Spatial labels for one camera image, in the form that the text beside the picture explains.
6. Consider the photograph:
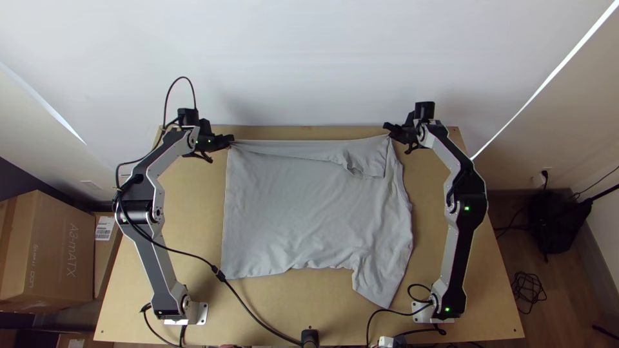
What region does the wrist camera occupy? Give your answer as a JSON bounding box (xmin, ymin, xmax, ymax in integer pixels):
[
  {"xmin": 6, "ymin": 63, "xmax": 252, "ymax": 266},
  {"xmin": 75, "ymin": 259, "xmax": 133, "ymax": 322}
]
[
  {"xmin": 413, "ymin": 101, "xmax": 437, "ymax": 122},
  {"xmin": 177, "ymin": 108, "xmax": 201, "ymax": 128}
]

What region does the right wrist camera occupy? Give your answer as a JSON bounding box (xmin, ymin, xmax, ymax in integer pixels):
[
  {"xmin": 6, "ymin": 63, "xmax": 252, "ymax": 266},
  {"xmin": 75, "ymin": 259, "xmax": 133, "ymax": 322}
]
[{"xmin": 413, "ymin": 101, "xmax": 437, "ymax": 122}]

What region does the grey t-shirt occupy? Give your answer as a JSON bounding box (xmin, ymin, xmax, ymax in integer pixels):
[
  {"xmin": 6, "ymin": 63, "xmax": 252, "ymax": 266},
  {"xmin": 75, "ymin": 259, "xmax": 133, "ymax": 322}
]
[{"xmin": 220, "ymin": 134, "xmax": 415, "ymax": 309}]

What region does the small cardboard box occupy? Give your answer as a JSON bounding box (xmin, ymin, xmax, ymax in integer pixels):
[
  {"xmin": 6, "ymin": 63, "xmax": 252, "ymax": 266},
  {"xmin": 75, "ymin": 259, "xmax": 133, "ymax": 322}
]
[{"xmin": 92, "ymin": 212, "xmax": 124, "ymax": 300}]

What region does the coiled black cable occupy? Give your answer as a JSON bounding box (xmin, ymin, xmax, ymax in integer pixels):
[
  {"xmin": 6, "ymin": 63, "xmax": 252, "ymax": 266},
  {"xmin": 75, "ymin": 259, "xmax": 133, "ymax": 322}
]
[{"xmin": 510, "ymin": 271, "xmax": 549, "ymax": 316}]

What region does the large cardboard box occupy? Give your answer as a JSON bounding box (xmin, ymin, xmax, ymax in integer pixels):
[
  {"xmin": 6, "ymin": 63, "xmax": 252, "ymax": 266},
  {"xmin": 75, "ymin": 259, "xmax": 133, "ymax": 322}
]
[{"xmin": 0, "ymin": 189, "xmax": 97, "ymax": 314}]

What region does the black bag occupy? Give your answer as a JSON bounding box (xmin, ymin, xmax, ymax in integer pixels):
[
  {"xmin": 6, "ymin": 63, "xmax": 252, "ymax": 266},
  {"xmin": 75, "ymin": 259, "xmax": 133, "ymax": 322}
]
[{"xmin": 527, "ymin": 190, "xmax": 594, "ymax": 256}]

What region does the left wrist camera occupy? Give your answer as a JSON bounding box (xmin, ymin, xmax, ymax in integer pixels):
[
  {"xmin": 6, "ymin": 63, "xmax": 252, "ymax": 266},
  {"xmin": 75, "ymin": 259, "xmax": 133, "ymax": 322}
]
[{"xmin": 177, "ymin": 108, "xmax": 201, "ymax": 128}]

